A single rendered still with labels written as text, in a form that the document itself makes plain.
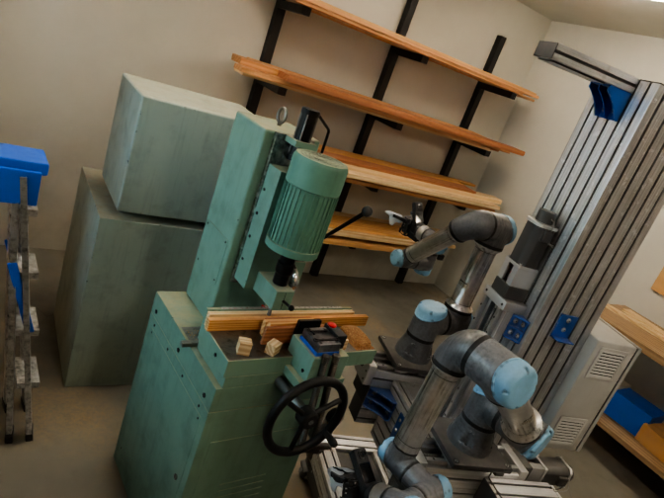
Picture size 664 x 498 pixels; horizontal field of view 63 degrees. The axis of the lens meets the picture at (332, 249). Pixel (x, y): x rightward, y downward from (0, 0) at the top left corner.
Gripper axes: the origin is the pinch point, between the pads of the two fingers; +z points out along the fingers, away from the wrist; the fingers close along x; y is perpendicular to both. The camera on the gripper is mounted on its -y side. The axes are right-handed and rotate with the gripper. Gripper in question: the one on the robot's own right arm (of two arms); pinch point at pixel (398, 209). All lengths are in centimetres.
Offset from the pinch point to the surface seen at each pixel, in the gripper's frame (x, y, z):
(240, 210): -93, -13, -36
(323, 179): -80, -34, -61
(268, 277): -85, 5, -49
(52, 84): -137, -3, 176
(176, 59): -66, -28, 177
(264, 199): -88, -19, -41
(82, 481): -136, 106, -26
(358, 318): -45, 24, -50
